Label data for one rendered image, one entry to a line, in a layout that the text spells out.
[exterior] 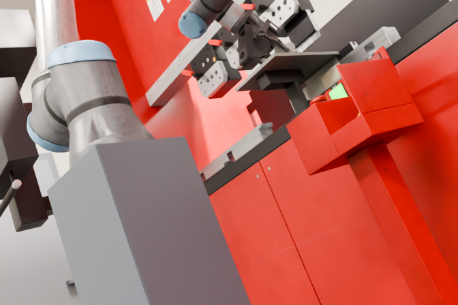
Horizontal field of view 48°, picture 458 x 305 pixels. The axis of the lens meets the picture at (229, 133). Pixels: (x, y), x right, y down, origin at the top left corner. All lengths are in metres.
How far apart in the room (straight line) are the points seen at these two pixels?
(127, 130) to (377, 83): 0.49
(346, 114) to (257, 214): 0.64
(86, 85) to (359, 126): 0.49
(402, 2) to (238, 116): 0.94
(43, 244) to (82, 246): 3.56
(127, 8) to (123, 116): 1.52
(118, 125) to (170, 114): 1.43
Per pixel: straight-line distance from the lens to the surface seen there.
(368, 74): 1.05
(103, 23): 2.41
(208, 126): 2.36
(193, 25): 1.37
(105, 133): 0.86
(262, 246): 1.66
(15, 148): 2.11
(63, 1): 1.20
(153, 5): 2.20
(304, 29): 1.61
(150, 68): 2.22
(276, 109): 2.42
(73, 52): 0.93
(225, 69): 1.86
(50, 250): 4.41
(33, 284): 4.29
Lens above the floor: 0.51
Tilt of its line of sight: 16 degrees up
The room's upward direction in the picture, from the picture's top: 23 degrees counter-clockwise
